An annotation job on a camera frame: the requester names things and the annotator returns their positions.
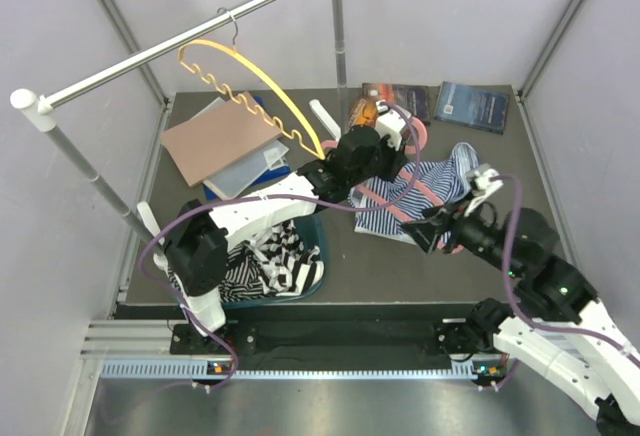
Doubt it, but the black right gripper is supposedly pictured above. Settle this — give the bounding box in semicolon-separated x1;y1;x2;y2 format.
399;187;522;278

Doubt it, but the thin-striped black white garment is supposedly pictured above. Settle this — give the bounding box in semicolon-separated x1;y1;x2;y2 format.
219;246;265;303

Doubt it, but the blue white striped tank top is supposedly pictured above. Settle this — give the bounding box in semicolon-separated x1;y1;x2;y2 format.
348;142;479;244

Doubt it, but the slotted white cable duct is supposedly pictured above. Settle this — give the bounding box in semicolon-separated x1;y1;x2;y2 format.
99;359;506;381

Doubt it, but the aluminium wall frame rail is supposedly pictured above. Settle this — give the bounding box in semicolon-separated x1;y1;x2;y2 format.
97;0;169;108
517;0;587;103

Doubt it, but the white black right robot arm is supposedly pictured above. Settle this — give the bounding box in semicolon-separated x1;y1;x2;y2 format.
402;202;639;435

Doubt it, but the right aluminium wall frame rail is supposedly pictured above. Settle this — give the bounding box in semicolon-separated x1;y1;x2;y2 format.
517;0;587;103

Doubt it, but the white rack top bar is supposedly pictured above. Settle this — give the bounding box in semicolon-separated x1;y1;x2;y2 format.
10;0;277;132

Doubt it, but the dark cover book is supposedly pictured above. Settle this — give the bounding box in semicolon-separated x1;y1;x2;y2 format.
362;83;431;126

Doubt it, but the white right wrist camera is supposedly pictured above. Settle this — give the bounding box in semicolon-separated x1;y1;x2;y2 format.
464;163;503;217

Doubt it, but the metal rack right pole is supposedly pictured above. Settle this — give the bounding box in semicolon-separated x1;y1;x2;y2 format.
331;0;348;132

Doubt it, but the metal rack left pole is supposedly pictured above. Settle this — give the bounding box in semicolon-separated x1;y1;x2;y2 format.
45;126;153;244

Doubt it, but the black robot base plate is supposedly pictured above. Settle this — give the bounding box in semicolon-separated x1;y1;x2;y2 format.
168;301;501;358

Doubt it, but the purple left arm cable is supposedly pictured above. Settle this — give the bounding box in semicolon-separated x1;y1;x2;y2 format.
138;103;422;395

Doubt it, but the orange cover paperback book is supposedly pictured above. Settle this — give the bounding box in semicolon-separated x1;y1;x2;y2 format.
348;97;378;127

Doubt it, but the metal rack pole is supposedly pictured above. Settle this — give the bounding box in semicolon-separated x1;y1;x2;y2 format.
45;126;153;244
331;0;348;132

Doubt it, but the blue cover book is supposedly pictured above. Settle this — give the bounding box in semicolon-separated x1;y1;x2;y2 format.
434;81;510;135

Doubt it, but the white rack left foot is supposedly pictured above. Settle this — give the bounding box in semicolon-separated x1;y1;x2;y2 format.
136;201;160;238

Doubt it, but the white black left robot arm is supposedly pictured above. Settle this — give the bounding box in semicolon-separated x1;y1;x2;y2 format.
163;125;406;353

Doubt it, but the pink plastic hanger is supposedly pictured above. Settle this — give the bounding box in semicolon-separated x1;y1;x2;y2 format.
321;117;443;223

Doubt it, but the teal plastic basket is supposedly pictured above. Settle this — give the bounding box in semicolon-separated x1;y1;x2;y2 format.
220;219;325;305

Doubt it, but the wide-striped black white garment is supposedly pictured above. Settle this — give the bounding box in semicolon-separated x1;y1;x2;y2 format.
243;220;325;297

